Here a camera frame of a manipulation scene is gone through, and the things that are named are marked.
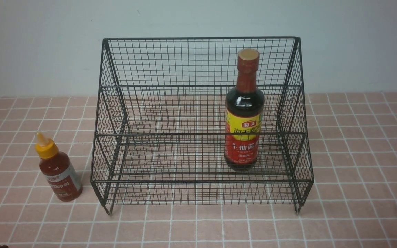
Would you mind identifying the dark soy sauce bottle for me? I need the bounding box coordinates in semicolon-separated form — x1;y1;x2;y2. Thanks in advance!
225;48;265;172

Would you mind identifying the red chili sauce bottle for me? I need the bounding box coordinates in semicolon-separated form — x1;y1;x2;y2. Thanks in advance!
35;132;83;202

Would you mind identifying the black wire mesh shelf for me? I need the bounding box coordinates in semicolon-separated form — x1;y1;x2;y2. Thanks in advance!
90;36;314;215

